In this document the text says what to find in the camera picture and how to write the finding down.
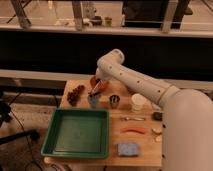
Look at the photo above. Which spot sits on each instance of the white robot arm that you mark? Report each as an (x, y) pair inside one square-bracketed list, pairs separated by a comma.
[(187, 140)]

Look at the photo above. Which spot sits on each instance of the small metal cup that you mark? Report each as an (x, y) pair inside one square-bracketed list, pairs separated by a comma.
[(114, 101)]

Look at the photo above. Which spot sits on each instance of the blue plastic cup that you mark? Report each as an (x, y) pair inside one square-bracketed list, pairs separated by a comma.
[(93, 100)]

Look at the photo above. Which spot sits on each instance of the white plastic cup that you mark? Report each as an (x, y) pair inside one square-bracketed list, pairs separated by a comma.
[(137, 102)]

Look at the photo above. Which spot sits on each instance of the orange bowl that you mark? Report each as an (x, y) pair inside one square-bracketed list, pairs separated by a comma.
[(94, 80)]

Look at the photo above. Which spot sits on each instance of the purple bowl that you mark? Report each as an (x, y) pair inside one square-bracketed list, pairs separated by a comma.
[(130, 90)]

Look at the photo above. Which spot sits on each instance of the red grapes bunch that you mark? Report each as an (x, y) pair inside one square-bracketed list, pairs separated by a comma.
[(74, 95)]

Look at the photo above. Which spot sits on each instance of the metal spoon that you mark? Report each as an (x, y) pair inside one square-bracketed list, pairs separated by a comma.
[(132, 118)]

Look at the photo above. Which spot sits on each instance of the wooden board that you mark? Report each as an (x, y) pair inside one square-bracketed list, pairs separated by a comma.
[(150, 150)]

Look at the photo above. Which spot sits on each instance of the red chili pepper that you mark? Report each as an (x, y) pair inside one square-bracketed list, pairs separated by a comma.
[(139, 130)]

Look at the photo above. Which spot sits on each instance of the green plastic tray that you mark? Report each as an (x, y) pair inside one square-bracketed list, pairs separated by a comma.
[(77, 133)]

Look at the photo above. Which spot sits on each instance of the black rectangular block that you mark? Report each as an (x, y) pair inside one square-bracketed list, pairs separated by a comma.
[(157, 116)]

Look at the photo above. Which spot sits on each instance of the blue sponge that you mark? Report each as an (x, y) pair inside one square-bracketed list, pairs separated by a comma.
[(128, 149)]

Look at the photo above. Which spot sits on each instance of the yellow banana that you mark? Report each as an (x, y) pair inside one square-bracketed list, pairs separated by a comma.
[(158, 134)]

